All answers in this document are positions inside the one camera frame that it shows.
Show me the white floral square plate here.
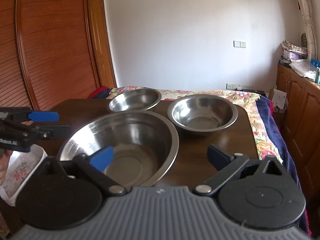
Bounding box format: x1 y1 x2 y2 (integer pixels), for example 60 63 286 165
0 144 48 207

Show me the red and dark cloth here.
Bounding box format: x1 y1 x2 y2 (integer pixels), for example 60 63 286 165
87 86 111 100

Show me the wooden low cabinet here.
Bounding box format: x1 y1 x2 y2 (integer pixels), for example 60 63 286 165
276 64 320 202

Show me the medium steel bowl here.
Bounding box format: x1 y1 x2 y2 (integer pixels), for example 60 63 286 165
167 94 239 137

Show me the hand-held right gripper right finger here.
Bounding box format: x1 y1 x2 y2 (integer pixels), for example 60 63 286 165
194 144 286 196

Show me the small steel bowl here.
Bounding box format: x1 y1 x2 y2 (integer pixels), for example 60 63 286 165
107 88 162 113

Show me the white wall power strip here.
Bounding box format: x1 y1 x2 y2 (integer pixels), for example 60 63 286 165
226 83 254 90

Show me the large steel bowl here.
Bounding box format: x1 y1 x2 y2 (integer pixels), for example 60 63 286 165
57 110 179 187

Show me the floral bed cover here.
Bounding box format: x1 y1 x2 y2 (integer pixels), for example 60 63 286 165
110 86 284 164

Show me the wooden slatted wardrobe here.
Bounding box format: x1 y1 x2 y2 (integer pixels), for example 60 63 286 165
0 0 105 113

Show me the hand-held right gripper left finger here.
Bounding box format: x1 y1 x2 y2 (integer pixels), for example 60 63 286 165
41 146 127 196

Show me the stack of boxes and papers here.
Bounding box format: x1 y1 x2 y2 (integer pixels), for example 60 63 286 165
279 41 310 65

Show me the wooden door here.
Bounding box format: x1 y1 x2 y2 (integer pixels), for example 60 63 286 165
87 0 117 88

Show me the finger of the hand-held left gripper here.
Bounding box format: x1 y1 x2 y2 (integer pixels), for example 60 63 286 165
0 107 60 123
17 124 71 141

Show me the person's left hand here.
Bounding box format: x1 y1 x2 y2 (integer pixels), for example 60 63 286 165
0 150 11 184

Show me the white paper box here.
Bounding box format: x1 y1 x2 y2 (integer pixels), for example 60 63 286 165
269 87 288 113

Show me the clear plastic bag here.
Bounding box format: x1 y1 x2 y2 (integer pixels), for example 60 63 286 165
289 60 318 78

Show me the patterned curtain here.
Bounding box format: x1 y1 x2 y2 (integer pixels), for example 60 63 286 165
286 0 320 63

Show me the dark blue blanket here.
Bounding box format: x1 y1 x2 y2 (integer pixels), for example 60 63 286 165
255 95 309 238

